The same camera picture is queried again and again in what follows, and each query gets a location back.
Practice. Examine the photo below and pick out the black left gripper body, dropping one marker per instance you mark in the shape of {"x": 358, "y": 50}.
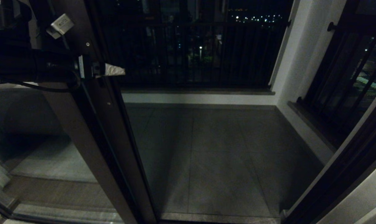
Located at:
{"x": 88, "y": 67}

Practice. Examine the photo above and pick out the left gripper white-taped finger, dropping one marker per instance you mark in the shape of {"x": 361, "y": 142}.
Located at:
{"x": 111, "y": 74}
{"x": 111, "y": 67}

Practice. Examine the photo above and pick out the brown-framed sliding glass door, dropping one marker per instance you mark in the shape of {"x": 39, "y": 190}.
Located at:
{"x": 122, "y": 149}

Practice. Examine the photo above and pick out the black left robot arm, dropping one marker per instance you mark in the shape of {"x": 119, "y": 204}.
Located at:
{"x": 20, "y": 65}

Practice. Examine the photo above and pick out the dark front-load washing machine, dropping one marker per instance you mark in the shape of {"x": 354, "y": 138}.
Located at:
{"x": 26, "y": 115}

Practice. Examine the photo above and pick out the brown-framed fixed glass panel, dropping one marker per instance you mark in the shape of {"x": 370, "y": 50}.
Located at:
{"x": 82, "y": 149}

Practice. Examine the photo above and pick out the brown stone window sill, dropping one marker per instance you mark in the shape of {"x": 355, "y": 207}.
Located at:
{"x": 312, "y": 127}

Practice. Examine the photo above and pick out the dark brown door jamb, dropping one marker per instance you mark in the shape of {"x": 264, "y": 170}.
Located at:
{"x": 340, "y": 180}

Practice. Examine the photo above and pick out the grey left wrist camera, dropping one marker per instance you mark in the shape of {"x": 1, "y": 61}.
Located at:
{"x": 62, "y": 25}

